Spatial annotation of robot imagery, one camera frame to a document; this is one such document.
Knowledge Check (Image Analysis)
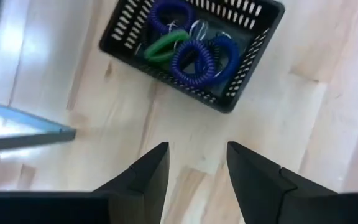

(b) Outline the green coil wrist keychain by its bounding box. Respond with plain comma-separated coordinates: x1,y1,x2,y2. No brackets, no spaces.
144,29,191,65

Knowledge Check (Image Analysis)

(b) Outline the black slotted plastic basket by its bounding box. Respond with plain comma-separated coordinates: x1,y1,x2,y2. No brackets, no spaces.
99,0,286,114

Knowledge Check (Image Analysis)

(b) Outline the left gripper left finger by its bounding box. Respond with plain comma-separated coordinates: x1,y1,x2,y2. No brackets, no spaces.
93,141,170,224

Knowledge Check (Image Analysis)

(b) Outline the blue coil wrist keychain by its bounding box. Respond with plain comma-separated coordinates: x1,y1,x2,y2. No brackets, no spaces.
197,34,241,85

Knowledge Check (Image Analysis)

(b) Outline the grey perforated metal shelf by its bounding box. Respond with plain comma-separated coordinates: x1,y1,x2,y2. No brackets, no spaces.
0,99,77,153

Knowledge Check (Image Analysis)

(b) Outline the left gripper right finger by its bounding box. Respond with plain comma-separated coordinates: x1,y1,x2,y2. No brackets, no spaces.
227,141,341,224

